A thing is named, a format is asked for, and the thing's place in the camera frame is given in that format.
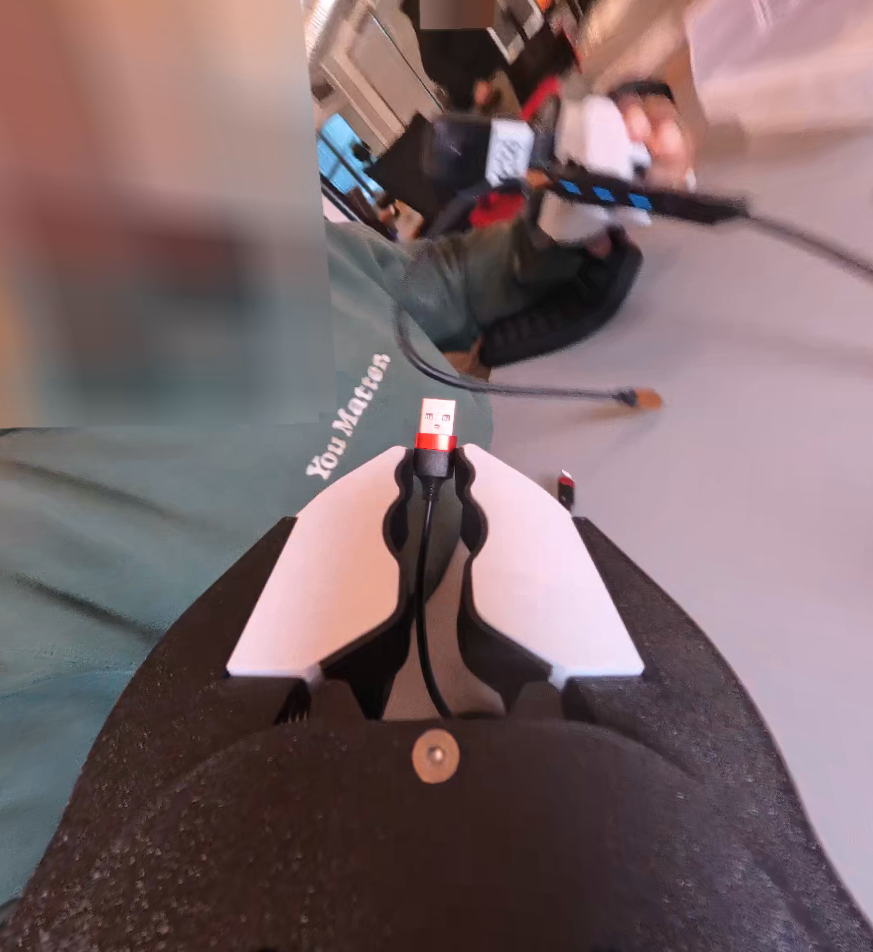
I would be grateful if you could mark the person's green pants leg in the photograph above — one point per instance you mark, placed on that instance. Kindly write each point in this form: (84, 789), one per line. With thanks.
(466, 282)

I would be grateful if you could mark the person's left forearm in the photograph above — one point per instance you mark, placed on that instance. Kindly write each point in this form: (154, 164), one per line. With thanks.
(629, 44)

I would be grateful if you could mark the person's left hand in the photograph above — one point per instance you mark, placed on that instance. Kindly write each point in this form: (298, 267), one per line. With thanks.
(663, 137)

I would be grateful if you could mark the grey cabinet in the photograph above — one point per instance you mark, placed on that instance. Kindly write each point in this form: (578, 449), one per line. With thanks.
(377, 67)

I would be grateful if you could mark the black usb hub blue ports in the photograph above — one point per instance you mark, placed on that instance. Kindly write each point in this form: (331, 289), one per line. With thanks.
(629, 197)

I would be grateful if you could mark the black shoe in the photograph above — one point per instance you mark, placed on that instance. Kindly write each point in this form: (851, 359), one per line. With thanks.
(555, 320)

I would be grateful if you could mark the small red black plug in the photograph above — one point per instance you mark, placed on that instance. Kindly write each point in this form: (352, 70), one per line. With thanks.
(566, 489)

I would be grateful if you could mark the small red object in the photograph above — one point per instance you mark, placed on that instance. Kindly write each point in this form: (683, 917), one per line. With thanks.
(499, 212)

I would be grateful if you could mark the person's green sweatshirt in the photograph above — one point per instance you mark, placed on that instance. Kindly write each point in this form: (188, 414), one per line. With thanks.
(183, 558)

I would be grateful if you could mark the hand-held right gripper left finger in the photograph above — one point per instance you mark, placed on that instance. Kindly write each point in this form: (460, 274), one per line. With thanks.
(317, 580)

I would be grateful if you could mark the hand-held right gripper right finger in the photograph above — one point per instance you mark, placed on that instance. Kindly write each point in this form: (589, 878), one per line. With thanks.
(540, 580)

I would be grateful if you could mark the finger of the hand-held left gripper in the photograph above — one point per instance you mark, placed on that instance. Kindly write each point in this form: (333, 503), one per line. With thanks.
(570, 219)

